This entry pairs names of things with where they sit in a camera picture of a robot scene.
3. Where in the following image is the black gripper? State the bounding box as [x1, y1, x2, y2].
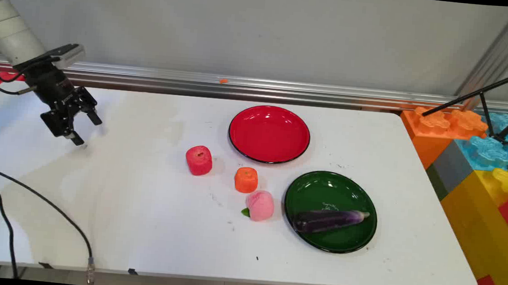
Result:
[19, 58, 107, 148]

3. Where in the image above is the purple toy eggplant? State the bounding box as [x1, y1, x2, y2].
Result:
[293, 205, 371, 238]

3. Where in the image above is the red toy apple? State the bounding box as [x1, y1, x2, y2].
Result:
[184, 145, 214, 177]

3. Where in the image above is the orange toy fruit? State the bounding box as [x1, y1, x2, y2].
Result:
[233, 166, 260, 194]

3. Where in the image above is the red plate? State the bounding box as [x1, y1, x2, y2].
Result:
[226, 102, 313, 168]

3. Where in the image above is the pink toy peach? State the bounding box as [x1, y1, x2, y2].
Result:
[241, 189, 276, 223]

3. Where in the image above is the green plate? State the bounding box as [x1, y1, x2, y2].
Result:
[280, 168, 381, 257]

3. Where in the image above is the orange building block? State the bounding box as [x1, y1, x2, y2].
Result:
[396, 104, 491, 175]

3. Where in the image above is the grey building block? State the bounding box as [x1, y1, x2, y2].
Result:
[423, 137, 478, 204]

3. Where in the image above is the black tripod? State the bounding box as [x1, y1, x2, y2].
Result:
[420, 57, 508, 146]

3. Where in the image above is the yellow building block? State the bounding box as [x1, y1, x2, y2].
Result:
[433, 163, 508, 285]

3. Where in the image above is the blue building block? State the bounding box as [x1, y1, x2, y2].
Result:
[453, 109, 508, 173]

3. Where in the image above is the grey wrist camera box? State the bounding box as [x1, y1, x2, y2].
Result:
[42, 41, 86, 72]

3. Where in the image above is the black cable with metal plug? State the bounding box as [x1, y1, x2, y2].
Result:
[0, 161, 104, 285]

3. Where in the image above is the aluminium rail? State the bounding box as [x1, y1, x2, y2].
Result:
[0, 54, 508, 121]

